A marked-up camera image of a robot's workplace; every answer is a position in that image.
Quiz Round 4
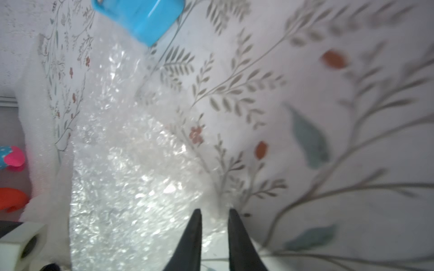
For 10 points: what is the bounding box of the cream rectangular tray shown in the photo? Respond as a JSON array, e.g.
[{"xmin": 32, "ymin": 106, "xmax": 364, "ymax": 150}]
[{"xmin": 1, "ymin": 221, "xmax": 47, "ymax": 271}]

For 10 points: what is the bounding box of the red monster plush toy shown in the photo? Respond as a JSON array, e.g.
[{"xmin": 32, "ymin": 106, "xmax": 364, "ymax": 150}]
[{"xmin": 0, "ymin": 187, "xmax": 29, "ymax": 213}]

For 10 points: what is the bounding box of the blue tape dispenser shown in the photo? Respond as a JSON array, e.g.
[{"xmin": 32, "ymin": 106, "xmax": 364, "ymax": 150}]
[{"xmin": 92, "ymin": 0, "xmax": 185, "ymax": 47}]

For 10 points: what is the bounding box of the clear bubble wrap sheet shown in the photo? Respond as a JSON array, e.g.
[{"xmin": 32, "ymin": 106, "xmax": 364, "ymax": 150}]
[{"xmin": 70, "ymin": 32, "xmax": 227, "ymax": 271}]

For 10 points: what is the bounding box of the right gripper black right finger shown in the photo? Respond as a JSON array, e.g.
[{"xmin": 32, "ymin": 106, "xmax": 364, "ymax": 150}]
[{"xmin": 228, "ymin": 208, "xmax": 268, "ymax": 271}]

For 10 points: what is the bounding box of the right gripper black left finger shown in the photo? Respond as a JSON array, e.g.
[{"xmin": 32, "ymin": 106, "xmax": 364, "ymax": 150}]
[{"xmin": 163, "ymin": 209, "xmax": 202, "ymax": 271}]

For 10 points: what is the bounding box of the white plush with blue dots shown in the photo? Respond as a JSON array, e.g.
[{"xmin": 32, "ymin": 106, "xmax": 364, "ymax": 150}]
[{"xmin": 0, "ymin": 146, "xmax": 26, "ymax": 172}]

